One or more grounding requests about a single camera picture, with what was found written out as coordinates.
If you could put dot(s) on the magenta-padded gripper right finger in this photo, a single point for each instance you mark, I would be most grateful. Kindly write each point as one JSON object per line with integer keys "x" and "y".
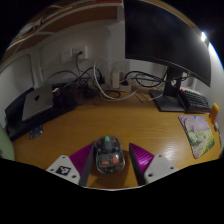
{"x": 143, "y": 160}

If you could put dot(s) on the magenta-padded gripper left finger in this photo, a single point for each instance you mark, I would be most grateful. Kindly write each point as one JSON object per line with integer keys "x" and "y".
{"x": 81, "y": 160}

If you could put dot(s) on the transparent computer mouse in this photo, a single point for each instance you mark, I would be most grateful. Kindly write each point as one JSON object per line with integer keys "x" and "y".
{"x": 109, "y": 156}

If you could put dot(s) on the floral print mouse pad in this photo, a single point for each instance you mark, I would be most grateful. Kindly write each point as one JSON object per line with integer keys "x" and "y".
{"x": 199, "y": 135}

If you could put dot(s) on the silver mini computer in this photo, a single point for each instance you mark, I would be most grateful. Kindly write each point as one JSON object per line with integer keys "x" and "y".
{"x": 37, "y": 101}

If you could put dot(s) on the black box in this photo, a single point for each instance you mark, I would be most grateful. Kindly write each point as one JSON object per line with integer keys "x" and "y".
{"x": 16, "y": 123}

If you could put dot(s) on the white power strip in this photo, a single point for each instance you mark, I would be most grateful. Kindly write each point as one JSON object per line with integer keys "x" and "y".
{"x": 125, "y": 87}

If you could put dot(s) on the pale green object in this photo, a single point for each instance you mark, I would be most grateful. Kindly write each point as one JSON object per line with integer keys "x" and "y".
{"x": 5, "y": 146}

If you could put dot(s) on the black keyboard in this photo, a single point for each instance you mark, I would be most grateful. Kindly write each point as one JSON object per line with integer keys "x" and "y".
{"x": 196, "y": 100}

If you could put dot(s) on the orange jar with yellow lid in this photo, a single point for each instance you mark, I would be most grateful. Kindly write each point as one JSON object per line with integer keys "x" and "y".
{"x": 214, "y": 112}

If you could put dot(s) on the white charger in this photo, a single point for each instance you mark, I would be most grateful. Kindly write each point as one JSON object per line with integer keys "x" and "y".
{"x": 115, "y": 79}

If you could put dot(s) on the black curved monitor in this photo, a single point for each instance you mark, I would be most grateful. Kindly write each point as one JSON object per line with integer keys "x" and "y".
{"x": 160, "y": 36}

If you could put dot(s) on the bright strip light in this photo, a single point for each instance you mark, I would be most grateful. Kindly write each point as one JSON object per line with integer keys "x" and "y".
{"x": 203, "y": 36}

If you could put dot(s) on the wooden shelf unit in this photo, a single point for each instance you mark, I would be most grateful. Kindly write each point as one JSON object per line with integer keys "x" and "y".
{"x": 66, "y": 18}

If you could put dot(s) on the small metal bracket plate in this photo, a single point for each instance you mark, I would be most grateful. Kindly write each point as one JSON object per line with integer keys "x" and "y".
{"x": 35, "y": 132}

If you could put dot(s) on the white wall socket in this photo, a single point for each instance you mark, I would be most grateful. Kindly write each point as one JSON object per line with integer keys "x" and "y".
{"x": 81, "y": 52}
{"x": 66, "y": 55}

